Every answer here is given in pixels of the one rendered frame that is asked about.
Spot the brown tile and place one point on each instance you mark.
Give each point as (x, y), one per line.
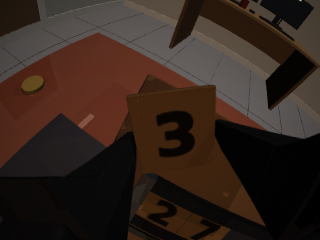
(163, 213)
(174, 128)
(198, 228)

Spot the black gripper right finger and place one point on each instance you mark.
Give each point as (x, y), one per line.
(279, 172)

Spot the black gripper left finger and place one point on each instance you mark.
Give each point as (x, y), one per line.
(94, 201)

